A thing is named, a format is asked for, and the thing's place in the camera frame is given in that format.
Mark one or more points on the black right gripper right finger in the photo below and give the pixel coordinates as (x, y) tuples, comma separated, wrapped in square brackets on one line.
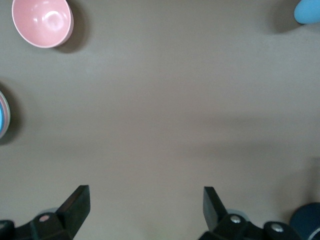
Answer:
[(215, 215)]

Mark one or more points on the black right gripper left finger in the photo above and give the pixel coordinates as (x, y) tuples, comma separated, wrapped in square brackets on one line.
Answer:
[(72, 212)]

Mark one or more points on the blue plate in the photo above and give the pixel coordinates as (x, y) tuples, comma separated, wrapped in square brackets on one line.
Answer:
[(1, 117)]

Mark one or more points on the dark pot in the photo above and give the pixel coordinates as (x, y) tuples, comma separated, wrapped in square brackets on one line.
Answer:
[(306, 220)]

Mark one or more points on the beige plate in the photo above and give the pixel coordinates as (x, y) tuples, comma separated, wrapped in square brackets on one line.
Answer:
[(8, 115)]

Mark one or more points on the brown table cover sheet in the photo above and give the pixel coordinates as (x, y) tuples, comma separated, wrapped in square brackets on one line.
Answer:
[(160, 112)]

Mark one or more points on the pink bowl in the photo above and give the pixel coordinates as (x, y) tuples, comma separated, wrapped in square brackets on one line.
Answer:
[(41, 22)]

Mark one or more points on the blue cup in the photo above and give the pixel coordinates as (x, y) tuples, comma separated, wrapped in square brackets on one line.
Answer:
[(308, 11)]

